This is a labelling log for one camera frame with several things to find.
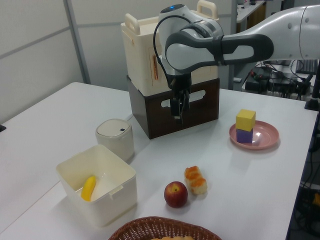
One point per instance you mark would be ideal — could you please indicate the yellow toy banana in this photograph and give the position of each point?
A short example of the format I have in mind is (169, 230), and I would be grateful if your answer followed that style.
(89, 188)

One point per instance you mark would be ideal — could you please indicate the grey partition post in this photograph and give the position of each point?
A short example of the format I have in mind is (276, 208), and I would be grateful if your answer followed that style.
(79, 42)

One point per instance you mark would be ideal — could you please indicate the purple cube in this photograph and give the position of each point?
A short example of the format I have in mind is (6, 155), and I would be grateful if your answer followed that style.
(244, 136)

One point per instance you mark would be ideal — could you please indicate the small grey object behind table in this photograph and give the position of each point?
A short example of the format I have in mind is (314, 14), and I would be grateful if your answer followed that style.
(237, 80)

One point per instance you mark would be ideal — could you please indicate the dark brown drawer box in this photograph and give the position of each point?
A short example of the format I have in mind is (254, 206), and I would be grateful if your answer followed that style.
(155, 112)

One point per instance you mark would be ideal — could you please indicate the black flat item at table edge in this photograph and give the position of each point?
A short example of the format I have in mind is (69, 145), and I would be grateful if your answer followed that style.
(2, 128)

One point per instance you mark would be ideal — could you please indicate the white open plastic box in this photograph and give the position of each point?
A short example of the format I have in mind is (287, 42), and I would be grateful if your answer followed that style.
(100, 185)

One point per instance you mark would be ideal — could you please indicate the red toy apple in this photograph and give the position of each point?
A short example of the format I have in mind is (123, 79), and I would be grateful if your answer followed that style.
(175, 194)

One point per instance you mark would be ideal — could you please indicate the small cream lidded bin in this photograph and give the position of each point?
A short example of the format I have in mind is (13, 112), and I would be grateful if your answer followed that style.
(115, 137)

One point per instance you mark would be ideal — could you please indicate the white grey Franka robot arm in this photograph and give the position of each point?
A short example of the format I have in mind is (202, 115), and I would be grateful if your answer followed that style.
(240, 47)

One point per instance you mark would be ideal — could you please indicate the brown wicker basket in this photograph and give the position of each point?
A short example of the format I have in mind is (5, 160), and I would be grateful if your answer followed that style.
(140, 228)

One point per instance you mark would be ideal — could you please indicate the pink plate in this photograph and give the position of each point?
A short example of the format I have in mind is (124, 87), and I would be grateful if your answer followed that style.
(265, 136)

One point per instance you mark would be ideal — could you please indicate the black clamp stand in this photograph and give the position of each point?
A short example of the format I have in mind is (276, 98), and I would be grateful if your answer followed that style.
(313, 101)

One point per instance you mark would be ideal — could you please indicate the toy bread with orange topping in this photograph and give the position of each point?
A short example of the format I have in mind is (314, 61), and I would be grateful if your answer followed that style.
(195, 180)

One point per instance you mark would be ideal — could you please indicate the yellow cube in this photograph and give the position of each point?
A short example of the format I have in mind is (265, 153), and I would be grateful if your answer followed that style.
(245, 120)

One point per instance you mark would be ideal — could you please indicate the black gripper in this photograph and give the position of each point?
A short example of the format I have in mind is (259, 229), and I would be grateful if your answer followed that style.
(180, 81)

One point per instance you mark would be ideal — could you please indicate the background desk with wooden panel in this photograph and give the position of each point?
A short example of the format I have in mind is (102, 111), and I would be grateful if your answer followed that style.
(251, 15)

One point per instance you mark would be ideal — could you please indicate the pale bread in basket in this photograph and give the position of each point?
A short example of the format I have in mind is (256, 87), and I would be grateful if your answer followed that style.
(172, 238)

